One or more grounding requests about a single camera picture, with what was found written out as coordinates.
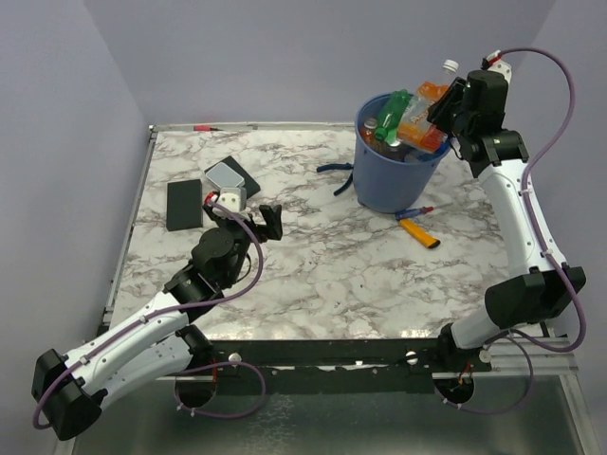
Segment black foam block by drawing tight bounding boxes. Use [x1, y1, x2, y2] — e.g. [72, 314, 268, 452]
[165, 179, 203, 232]

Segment orange utility knife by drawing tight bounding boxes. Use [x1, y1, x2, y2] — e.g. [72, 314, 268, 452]
[398, 219, 441, 249]

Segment blue handled pliers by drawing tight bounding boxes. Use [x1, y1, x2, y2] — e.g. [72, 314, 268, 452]
[316, 162, 356, 197]

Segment blue handled screwdriver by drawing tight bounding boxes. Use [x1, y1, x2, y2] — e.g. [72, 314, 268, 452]
[395, 203, 450, 221]

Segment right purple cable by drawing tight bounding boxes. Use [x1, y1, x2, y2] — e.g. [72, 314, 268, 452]
[443, 46, 589, 416]

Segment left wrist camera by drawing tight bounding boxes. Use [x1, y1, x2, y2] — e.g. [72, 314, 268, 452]
[204, 187, 248, 213]

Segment black flat box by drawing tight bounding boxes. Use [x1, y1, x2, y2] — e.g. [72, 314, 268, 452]
[216, 156, 261, 198]

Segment white grey router box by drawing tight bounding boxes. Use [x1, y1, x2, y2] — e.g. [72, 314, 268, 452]
[205, 162, 245, 189]

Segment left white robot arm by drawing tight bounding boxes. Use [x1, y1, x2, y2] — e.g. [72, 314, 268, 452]
[31, 201, 283, 441]

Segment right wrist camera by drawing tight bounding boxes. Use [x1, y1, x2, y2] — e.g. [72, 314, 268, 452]
[481, 50, 512, 82]

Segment red marker pen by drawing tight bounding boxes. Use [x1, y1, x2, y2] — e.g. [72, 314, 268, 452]
[193, 125, 223, 132]

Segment blue plastic bin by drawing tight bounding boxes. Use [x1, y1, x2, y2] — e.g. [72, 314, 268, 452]
[352, 93, 451, 214]

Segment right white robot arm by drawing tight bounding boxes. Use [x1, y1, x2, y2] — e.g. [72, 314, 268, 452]
[428, 69, 586, 371]

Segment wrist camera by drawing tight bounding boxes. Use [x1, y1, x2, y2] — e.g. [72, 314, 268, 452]
[204, 187, 248, 213]
[481, 50, 512, 82]

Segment crushed orange label bottle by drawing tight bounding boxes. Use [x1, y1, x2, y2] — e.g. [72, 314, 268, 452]
[396, 60, 459, 153]

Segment aluminium frame rail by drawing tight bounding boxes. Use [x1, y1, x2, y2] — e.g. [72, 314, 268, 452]
[488, 337, 579, 376]

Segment black mounting rail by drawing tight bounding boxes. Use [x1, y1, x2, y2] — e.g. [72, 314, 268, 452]
[156, 331, 494, 397]

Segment green bear shaped bottle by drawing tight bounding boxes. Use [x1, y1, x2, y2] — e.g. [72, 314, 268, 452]
[375, 89, 412, 142]

